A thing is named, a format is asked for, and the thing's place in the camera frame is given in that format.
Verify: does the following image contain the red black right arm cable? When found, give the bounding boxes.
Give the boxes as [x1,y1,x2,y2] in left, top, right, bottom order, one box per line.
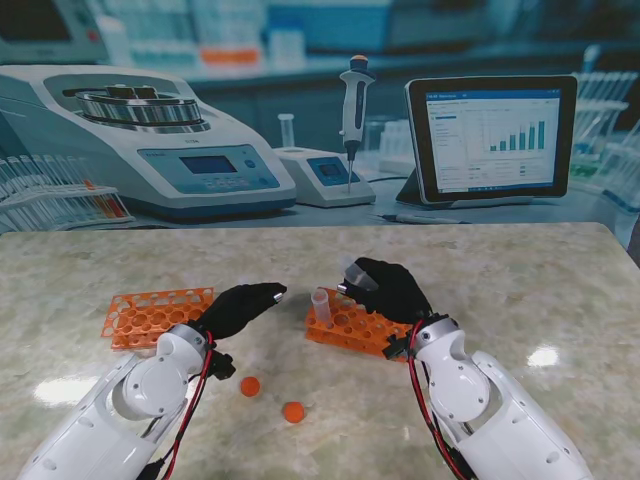
[407,319,471,480]

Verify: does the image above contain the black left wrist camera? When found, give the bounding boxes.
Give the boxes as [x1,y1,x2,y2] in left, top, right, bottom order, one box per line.
[204,349,237,382]

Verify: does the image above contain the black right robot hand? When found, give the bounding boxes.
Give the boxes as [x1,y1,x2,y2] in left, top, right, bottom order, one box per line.
[337,257,434,326]

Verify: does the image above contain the clear plastic test tube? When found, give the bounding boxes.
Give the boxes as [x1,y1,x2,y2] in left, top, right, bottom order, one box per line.
[310,288,335,330]
[339,257,379,292]

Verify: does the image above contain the red black arm cable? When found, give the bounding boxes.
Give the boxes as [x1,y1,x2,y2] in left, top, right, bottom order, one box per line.
[407,319,471,480]
[144,329,216,480]

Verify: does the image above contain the red black left arm cable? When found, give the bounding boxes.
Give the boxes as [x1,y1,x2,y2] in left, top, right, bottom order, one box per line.
[144,329,216,480]

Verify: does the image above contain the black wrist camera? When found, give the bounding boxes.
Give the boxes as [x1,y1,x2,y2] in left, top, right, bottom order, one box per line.
[204,349,237,382]
[382,333,414,361]

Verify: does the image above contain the orange plastic test tube rack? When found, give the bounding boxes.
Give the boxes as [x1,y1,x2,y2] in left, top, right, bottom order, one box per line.
[102,287,216,350]
[304,287,416,362]

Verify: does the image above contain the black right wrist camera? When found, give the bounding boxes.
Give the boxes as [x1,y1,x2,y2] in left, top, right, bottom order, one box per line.
[382,333,414,361]

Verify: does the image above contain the printed laboratory backdrop poster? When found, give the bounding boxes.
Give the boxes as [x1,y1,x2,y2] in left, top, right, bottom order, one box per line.
[0,0,640,236]

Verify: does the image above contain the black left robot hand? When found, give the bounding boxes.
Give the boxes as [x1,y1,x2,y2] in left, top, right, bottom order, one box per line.
[197,282,289,344]

